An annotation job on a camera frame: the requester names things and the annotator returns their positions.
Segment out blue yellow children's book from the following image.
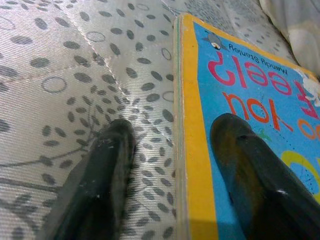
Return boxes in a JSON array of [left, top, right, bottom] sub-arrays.
[[172, 12, 320, 240]]

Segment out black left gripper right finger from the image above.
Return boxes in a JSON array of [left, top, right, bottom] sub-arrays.
[[209, 112, 320, 240]]

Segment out white pillow with writing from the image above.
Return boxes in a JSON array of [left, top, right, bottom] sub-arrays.
[[258, 0, 320, 70]]

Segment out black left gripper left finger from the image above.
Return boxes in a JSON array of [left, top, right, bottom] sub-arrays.
[[37, 118, 137, 240]]

